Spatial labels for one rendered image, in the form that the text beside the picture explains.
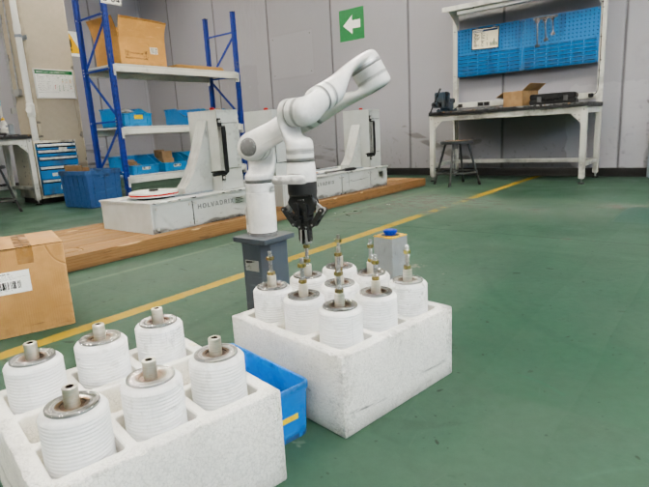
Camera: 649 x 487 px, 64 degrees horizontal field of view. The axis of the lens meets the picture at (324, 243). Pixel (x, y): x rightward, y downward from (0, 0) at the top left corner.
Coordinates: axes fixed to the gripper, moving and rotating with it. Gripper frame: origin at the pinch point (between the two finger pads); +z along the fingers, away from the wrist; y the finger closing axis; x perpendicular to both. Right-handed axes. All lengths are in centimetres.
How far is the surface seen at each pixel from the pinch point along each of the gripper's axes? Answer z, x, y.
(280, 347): 20.7, 22.4, -5.2
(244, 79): -112, -589, 462
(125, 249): 31, -73, 162
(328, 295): 12.2, 8.5, -10.7
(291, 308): 12.2, 19.7, -7.1
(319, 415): 33.2, 26.0, -16.4
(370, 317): 14.9, 12.1, -23.0
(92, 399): 10, 69, -4
